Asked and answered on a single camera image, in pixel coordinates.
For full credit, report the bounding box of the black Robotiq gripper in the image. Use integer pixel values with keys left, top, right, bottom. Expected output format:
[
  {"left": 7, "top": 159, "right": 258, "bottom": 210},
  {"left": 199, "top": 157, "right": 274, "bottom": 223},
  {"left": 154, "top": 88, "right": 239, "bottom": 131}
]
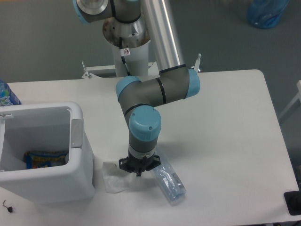
[{"left": 119, "top": 147, "right": 160, "bottom": 172}]

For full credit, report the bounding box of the white paper wrapper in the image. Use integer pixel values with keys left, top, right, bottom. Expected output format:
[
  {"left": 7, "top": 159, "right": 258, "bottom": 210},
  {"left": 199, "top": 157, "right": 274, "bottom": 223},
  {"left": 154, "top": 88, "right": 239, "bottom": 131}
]
[{"left": 102, "top": 161, "right": 133, "bottom": 194}]

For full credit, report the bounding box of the crushed clear plastic bottle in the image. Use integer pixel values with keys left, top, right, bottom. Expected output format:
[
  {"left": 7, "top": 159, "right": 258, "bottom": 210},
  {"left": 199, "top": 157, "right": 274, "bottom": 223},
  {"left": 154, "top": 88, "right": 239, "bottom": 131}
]
[{"left": 151, "top": 147, "right": 186, "bottom": 206}]

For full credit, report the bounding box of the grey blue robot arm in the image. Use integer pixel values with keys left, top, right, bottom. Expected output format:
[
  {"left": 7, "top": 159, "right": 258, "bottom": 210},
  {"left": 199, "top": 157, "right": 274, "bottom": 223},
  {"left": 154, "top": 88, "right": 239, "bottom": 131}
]
[{"left": 73, "top": 0, "right": 200, "bottom": 176}]

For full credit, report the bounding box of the white plastic trash can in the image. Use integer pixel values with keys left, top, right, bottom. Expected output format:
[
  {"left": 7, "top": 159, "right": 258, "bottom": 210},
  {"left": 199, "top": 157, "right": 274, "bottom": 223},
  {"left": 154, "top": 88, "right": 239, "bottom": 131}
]
[{"left": 0, "top": 102, "right": 95, "bottom": 203}]

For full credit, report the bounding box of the colourful snack wrapper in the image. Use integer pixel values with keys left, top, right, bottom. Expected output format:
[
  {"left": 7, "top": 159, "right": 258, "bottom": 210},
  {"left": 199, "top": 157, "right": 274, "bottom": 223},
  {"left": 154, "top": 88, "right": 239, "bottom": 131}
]
[{"left": 24, "top": 151, "right": 68, "bottom": 169}]

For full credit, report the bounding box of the blue labelled bottle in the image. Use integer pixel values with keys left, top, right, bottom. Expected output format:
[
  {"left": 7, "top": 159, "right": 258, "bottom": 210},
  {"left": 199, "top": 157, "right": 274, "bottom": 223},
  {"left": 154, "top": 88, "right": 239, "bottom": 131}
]
[{"left": 0, "top": 80, "right": 22, "bottom": 106}]

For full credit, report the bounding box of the black device at edge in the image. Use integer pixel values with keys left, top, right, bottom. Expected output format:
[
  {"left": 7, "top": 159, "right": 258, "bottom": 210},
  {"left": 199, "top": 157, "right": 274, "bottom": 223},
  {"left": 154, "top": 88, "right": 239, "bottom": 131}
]
[{"left": 284, "top": 191, "right": 301, "bottom": 216}]

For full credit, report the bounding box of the blue plastic bag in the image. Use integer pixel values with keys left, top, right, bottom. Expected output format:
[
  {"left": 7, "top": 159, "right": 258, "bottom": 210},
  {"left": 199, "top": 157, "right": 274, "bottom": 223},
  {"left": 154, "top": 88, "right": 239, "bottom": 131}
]
[{"left": 246, "top": 0, "right": 290, "bottom": 29}]

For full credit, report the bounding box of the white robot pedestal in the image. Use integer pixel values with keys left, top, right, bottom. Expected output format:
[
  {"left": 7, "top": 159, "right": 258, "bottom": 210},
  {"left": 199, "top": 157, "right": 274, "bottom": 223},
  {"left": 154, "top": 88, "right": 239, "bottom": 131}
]
[{"left": 81, "top": 18, "right": 203, "bottom": 80}]

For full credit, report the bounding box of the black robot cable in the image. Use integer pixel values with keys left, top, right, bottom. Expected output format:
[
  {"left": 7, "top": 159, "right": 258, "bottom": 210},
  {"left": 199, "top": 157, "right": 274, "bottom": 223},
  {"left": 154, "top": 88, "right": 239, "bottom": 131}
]
[{"left": 119, "top": 37, "right": 132, "bottom": 77}]

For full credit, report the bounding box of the white furniture frame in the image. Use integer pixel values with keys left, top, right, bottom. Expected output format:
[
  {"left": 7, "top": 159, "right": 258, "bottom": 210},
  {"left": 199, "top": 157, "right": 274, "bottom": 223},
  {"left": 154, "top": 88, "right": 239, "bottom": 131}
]
[{"left": 278, "top": 80, "right": 301, "bottom": 125}]

